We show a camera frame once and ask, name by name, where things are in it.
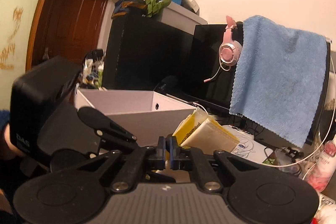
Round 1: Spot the light blue towel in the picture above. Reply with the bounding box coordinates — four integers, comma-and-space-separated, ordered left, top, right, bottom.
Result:
230, 15, 327, 147

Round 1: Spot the white pink pump bottle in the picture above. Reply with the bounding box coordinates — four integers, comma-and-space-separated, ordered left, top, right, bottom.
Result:
307, 137, 336, 193

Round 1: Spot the yellow white paper bundle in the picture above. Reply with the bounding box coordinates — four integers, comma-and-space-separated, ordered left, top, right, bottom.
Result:
173, 108, 239, 155

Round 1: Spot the white cable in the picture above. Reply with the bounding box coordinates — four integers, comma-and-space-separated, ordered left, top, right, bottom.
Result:
194, 40, 336, 180

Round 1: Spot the anime print keyboard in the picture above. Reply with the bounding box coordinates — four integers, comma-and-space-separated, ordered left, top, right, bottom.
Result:
223, 125, 274, 163

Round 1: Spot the white plush toy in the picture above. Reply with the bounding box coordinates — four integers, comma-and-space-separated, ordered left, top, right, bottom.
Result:
311, 204, 336, 224

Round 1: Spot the blue sleeve forearm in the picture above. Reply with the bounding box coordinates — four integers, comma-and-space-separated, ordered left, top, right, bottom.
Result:
0, 110, 10, 132

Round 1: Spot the white drawer box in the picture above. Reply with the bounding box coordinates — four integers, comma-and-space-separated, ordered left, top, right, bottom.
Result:
75, 89, 195, 146

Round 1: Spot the brown wooden door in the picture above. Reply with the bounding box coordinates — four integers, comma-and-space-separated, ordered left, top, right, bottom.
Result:
26, 0, 108, 70

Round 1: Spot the black computer monitor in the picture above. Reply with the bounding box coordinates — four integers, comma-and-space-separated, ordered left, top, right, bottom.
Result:
184, 16, 330, 147

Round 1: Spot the grey cardboard box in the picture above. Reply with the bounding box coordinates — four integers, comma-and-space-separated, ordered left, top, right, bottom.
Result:
150, 0, 208, 34

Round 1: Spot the person's left hand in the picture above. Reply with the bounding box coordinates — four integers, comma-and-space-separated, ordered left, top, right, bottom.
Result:
3, 124, 25, 158

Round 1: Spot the green cloth item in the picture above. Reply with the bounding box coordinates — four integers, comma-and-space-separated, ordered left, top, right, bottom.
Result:
145, 0, 171, 17

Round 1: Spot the pink cat-ear headset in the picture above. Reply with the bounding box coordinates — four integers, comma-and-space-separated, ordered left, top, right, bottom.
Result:
203, 16, 243, 83

